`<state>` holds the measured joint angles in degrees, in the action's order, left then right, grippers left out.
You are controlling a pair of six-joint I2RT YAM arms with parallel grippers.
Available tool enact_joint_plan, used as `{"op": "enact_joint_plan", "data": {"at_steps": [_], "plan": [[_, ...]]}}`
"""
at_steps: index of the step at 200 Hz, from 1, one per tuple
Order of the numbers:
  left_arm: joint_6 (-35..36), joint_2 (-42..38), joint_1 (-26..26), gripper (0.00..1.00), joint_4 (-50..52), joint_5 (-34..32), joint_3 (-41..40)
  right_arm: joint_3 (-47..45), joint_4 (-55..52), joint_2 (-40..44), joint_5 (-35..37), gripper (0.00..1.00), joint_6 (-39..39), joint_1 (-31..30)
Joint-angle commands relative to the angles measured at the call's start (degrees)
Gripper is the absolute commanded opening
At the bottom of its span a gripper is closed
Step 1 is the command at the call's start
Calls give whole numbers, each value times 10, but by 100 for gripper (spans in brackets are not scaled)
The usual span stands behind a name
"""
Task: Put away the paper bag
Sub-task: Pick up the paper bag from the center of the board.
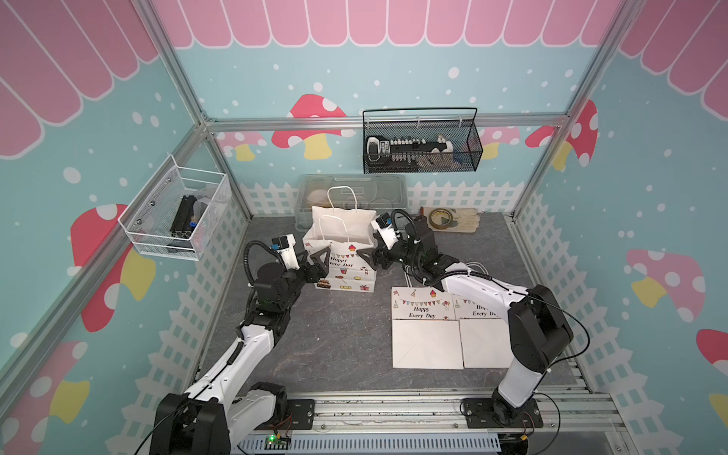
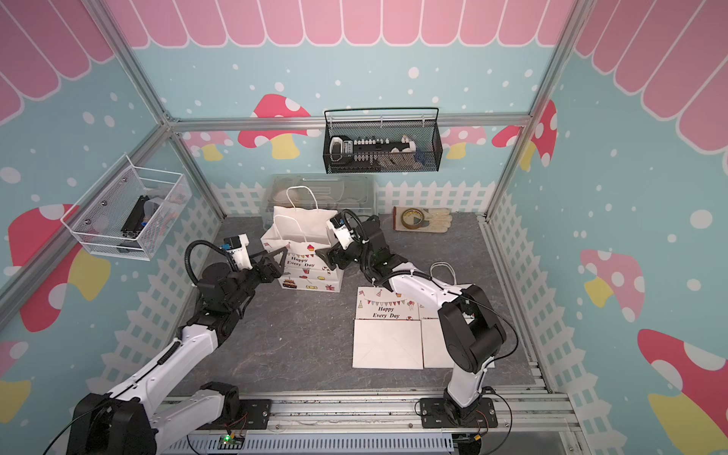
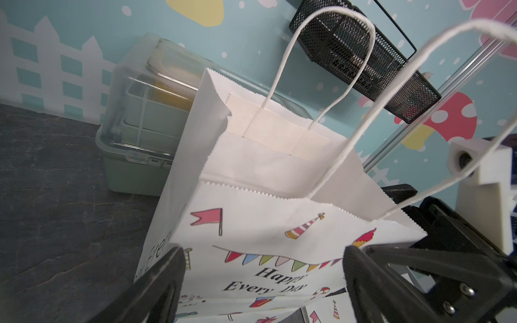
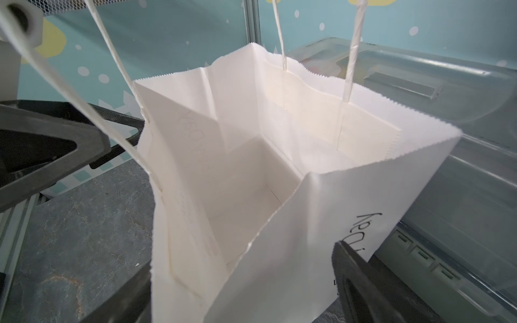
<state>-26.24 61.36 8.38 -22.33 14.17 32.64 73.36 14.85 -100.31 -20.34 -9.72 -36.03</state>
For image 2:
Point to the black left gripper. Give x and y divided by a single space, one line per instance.
276 271

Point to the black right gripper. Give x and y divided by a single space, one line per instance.
330 254

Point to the white paper gift bag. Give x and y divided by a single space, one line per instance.
472 331

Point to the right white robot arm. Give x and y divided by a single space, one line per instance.
394 272

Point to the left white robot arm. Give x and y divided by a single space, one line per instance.
128 418

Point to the clear plastic storage box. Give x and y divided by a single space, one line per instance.
355 192

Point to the brown packing tape roll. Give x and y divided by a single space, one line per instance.
412 219

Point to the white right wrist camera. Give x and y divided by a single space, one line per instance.
342 231

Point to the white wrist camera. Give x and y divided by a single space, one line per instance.
236 248
342 231

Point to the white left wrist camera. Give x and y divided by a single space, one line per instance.
236 248

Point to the black wire mesh wall basket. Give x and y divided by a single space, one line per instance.
382 140

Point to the white wire wall basket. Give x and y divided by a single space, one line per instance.
128 212

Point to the metal base rail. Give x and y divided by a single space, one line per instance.
517 420

